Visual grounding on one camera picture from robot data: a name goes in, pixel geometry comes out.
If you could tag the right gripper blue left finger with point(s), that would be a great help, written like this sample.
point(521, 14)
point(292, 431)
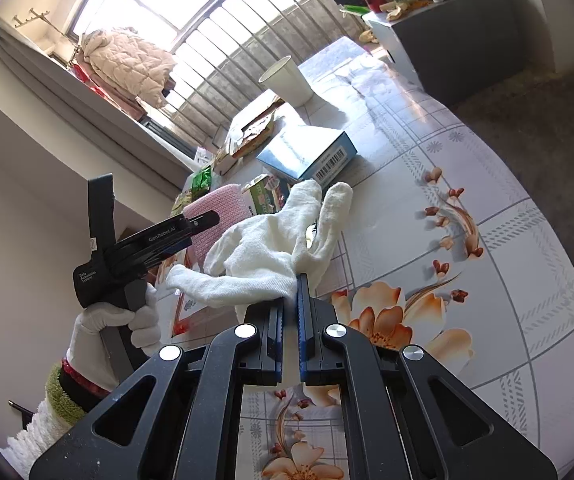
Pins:
point(178, 415)

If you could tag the floral plastic tablecloth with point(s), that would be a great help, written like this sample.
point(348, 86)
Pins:
point(445, 249)

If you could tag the white cloth glove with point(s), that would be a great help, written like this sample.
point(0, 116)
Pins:
point(260, 258)

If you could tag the white paper cup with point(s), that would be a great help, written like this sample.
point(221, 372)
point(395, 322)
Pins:
point(286, 81)

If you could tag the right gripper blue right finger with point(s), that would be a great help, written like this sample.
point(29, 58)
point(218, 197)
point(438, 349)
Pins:
point(405, 415)

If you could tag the flat brown cardboard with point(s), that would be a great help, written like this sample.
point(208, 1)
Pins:
point(252, 125)

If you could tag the pink knitted cloth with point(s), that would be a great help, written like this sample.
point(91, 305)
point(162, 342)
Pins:
point(223, 208)

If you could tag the white fluffy garment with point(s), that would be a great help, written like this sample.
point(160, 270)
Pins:
point(50, 422)

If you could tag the pink quilted jacket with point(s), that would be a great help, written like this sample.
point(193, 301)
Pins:
point(129, 62)

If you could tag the blue white cardboard box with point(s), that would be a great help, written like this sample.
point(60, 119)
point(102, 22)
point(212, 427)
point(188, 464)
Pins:
point(303, 152)

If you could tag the yellow green snack packet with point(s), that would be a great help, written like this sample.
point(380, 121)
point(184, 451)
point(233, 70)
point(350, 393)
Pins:
point(182, 200)

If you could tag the grey cabinet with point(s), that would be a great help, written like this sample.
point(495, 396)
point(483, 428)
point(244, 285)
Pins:
point(453, 49)

